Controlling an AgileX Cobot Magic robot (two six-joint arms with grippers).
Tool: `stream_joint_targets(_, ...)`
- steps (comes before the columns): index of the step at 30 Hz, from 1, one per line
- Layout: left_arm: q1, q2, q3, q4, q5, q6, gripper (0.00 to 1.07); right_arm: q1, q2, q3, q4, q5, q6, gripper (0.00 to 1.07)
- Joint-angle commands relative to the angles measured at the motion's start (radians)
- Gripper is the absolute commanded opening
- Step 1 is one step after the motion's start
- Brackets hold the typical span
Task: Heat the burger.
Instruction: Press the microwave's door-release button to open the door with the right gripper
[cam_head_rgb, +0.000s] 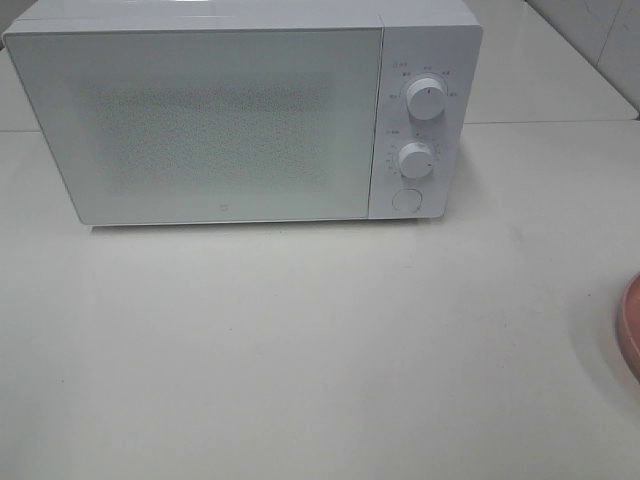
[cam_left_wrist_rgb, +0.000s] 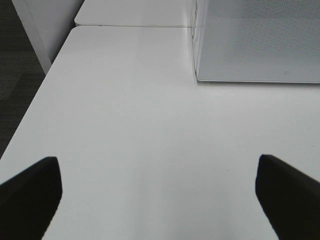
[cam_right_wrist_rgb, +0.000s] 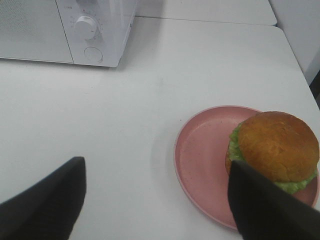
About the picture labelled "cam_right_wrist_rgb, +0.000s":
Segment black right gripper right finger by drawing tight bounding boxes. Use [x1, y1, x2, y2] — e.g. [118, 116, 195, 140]
[227, 160, 320, 240]

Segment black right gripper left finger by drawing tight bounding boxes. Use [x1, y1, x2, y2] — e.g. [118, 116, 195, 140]
[0, 156, 86, 240]

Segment burger with lettuce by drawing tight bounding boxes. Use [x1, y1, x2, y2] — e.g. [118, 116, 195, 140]
[225, 111, 320, 194]

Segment pink round plate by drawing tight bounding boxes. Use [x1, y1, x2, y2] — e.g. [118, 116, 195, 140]
[173, 105, 320, 230]

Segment round door release button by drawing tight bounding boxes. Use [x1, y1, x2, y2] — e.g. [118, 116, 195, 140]
[84, 47, 103, 63]

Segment white microwave door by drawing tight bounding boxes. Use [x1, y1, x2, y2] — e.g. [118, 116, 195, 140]
[0, 0, 73, 63]

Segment white microwave oven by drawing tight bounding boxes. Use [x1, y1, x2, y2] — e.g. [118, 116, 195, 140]
[0, 0, 138, 68]

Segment white timer knob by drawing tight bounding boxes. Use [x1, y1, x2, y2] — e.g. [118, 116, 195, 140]
[74, 15, 98, 40]

